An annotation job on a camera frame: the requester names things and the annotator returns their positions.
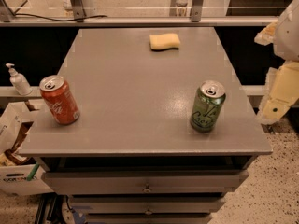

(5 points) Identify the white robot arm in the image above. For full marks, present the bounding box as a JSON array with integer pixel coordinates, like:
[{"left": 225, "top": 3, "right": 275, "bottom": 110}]
[{"left": 254, "top": 0, "right": 299, "bottom": 125}]

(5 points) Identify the green soda can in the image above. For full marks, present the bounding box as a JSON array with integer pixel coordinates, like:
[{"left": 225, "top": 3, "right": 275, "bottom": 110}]
[{"left": 190, "top": 80, "right": 226, "bottom": 133}]

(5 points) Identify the red cola can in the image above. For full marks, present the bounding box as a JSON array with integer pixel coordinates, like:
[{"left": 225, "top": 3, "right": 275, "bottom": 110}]
[{"left": 39, "top": 75, "right": 79, "bottom": 125}]

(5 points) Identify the grey drawer cabinet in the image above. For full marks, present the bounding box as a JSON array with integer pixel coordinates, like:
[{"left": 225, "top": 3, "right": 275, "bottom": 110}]
[{"left": 21, "top": 27, "right": 271, "bottom": 224}]

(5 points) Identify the yellow sponge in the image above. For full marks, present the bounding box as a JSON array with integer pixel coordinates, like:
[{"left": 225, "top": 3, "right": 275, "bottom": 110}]
[{"left": 149, "top": 34, "right": 180, "bottom": 50}]

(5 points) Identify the grey metal railing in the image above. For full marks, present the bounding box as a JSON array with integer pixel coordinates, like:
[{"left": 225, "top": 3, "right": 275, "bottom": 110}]
[{"left": 0, "top": 0, "right": 278, "bottom": 27}]

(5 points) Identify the white pump bottle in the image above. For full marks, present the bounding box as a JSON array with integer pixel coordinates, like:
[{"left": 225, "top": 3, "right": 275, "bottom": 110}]
[{"left": 6, "top": 63, "right": 32, "bottom": 95}]

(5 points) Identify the white cardboard box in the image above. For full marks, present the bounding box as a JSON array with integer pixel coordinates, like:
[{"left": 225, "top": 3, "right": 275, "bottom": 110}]
[{"left": 0, "top": 102, "right": 52, "bottom": 196}]

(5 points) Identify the green marker pen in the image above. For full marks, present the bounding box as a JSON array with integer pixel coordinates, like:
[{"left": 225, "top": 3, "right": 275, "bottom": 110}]
[{"left": 26, "top": 163, "right": 39, "bottom": 181}]

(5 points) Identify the black cable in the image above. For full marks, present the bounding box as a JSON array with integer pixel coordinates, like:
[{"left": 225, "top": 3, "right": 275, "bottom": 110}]
[{"left": 0, "top": 0, "right": 108, "bottom": 22}]

